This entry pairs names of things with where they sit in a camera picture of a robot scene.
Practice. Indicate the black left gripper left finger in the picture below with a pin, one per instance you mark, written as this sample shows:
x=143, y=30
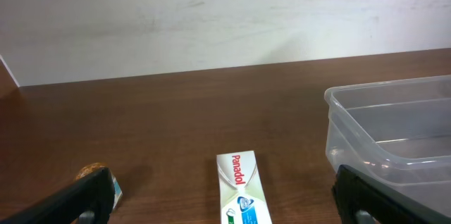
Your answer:
x=94, y=192

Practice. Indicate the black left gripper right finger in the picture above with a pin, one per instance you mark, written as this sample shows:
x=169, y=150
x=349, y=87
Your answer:
x=361, y=199

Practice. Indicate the clear plastic container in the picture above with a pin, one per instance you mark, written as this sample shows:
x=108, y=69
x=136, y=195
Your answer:
x=397, y=132

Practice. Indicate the small jar gold lid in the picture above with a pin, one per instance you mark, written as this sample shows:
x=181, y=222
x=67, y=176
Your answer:
x=118, y=193

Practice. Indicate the white Panadol box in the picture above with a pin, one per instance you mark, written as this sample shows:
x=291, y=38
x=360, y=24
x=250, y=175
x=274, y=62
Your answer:
x=242, y=198

